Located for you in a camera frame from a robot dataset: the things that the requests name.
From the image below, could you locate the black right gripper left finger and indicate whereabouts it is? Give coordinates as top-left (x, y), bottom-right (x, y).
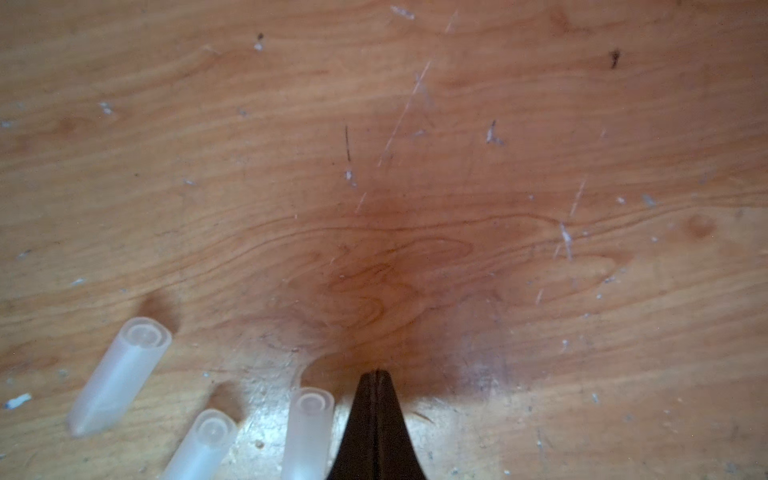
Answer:
top-left (327, 372), bottom-right (377, 480)

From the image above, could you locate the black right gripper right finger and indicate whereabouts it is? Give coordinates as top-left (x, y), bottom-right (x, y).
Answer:
top-left (374, 370), bottom-right (426, 480)

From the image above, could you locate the translucent pen cap two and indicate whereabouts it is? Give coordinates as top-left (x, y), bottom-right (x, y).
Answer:
top-left (160, 409), bottom-right (238, 480)

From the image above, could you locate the translucent pen cap one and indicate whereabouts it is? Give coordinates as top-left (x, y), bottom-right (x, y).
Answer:
top-left (67, 317), bottom-right (172, 437)

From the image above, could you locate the translucent pen cap three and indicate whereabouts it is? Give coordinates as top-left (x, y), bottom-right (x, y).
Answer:
top-left (281, 387), bottom-right (335, 479)

